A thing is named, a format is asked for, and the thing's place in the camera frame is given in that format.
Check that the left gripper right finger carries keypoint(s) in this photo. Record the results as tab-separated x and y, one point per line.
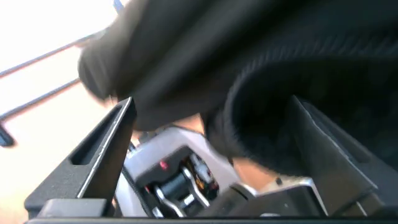
342	174

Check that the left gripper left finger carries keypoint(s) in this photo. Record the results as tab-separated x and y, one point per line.
93	168

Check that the black shorts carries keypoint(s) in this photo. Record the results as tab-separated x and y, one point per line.
217	62

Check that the black clothes rack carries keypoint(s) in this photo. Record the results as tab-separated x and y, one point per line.
37	100

